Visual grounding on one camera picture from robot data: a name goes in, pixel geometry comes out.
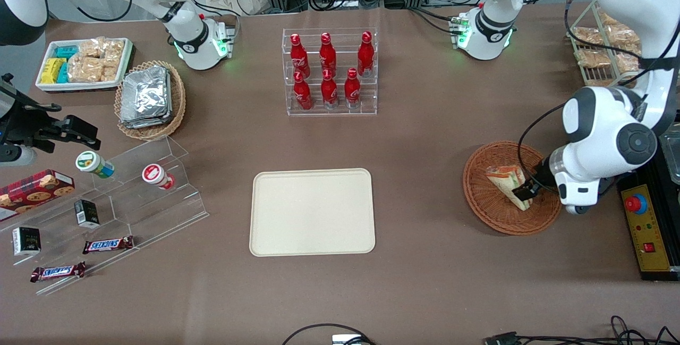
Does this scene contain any red cookie box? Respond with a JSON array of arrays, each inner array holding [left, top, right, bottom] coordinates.
[[0, 169, 75, 222]]

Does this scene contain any small black carton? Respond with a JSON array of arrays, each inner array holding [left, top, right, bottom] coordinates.
[[12, 226, 42, 257], [73, 199, 101, 229]]

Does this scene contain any clear acrylic bottle rack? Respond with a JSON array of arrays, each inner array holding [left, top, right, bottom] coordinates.
[[282, 28, 379, 117]]

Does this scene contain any steel pan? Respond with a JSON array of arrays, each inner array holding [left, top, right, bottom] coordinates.
[[660, 123, 680, 184]]

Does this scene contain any triangle sandwich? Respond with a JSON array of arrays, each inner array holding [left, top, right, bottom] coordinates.
[[485, 164, 533, 212]]

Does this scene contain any clear bag of rice crackers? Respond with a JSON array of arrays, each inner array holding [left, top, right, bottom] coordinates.
[[78, 38, 106, 59], [67, 57, 105, 83], [103, 40, 126, 81]]

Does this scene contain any black looped cable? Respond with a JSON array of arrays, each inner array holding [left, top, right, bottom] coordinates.
[[281, 323, 373, 345]]

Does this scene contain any white rectangular snack tray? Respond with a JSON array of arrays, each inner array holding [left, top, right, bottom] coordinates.
[[35, 38, 134, 94]]

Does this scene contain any green lid yogurt cup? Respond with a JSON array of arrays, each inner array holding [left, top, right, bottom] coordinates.
[[75, 150, 115, 179]]

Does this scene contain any silver foil pack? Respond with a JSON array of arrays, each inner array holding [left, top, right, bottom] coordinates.
[[119, 65, 174, 129]]

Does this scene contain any clear acrylic stepped shelf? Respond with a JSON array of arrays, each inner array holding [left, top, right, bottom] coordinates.
[[0, 135, 209, 297]]

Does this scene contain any red cola bottle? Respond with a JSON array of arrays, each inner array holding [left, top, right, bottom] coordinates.
[[344, 68, 362, 110], [293, 71, 313, 111], [319, 32, 338, 73], [290, 33, 311, 78], [320, 69, 339, 110], [356, 31, 375, 78]]

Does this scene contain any Snickers chocolate bar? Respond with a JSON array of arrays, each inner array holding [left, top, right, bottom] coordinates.
[[82, 235, 135, 255], [30, 262, 87, 283]]

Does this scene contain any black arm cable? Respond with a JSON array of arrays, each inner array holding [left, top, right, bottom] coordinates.
[[517, 0, 680, 192]]

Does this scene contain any cream plastic tray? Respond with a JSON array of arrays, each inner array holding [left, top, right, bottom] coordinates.
[[249, 168, 376, 257]]

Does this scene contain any yellow snack packet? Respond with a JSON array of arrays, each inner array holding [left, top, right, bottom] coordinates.
[[40, 58, 67, 85]]

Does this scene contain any yellow control panel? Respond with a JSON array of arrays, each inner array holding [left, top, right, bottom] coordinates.
[[619, 184, 673, 274]]

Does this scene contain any black appliance base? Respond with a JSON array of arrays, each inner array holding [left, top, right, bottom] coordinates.
[[615, 119, 680, 282]]

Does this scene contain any red lid yogurt cup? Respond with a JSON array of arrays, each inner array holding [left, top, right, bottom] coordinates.
[[141, 163, 176, 191]]

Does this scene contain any light wicker basket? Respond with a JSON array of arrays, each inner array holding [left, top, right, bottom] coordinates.
[[114, 60, 187, 141]]

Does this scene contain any white wire rack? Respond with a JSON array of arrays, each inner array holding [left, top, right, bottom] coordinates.
[[565, 0, 648, 88]]

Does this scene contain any red emergency stop button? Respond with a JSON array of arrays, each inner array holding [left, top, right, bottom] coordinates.
[[625, 193, 649, 216]]

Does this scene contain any black cable with connector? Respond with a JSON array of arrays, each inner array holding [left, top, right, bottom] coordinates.
[[483, 315, 680, 345]]

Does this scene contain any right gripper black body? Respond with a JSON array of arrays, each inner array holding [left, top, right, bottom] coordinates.
[[0, 73, 70, 154]]

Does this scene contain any brown wicker basket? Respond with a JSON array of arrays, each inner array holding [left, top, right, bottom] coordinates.
[[463, 140, 563, 236]]

